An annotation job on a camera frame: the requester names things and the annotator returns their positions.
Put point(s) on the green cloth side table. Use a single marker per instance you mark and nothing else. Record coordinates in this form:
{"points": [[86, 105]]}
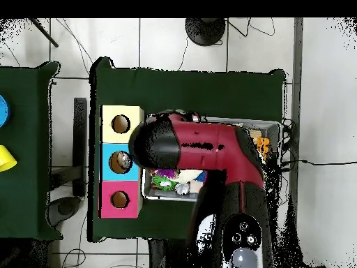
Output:
{"points": [[28, 195]]}

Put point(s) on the black pole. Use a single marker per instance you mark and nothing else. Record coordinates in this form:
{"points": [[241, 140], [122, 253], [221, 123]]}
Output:
{"points": [[44, 33]]}

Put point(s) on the dark green table cloth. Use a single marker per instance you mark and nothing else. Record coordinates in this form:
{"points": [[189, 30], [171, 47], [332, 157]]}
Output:
{"points": [[195, 89]]}

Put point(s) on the wooden box with three holes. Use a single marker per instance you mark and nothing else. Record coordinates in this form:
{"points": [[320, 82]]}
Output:
{"points": [[109, 114]]}

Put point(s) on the blue round object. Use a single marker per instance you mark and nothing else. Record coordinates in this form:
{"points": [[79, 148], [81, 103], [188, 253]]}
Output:
{"points": [[3, 110]]}

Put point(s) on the shallow clear mesh bin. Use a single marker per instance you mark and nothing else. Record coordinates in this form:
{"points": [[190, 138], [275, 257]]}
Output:
{"points": [[276, 125]]}

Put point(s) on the black round stand base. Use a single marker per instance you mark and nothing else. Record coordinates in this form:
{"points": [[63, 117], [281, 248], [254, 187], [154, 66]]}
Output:
{"points": [[205, 30]]}

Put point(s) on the grey round stand foot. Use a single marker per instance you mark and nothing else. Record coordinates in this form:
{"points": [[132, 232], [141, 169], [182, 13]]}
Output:
{"points": [[66, 209]]}

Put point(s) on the yellow cup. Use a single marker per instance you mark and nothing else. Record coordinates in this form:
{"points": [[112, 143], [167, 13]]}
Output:
{"points": [[5, 159]]}

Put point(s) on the cream white cloth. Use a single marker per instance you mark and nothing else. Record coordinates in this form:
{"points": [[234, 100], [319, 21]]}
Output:
{"points": [[189, 177]]}

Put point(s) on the black panel stand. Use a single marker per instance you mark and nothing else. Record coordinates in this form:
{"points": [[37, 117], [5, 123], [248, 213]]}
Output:
{"points": [[80, 145]]}

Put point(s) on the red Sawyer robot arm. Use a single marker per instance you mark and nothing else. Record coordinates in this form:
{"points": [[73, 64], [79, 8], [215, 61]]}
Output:
{"points": [[195, 148]]}

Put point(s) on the green toy with white eyes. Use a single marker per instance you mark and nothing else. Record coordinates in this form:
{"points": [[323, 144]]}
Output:
{"points": [[163, 180]]}

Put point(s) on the small orange plastic toy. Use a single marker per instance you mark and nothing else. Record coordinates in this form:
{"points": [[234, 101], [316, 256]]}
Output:
{"points": [[263, 146]]}

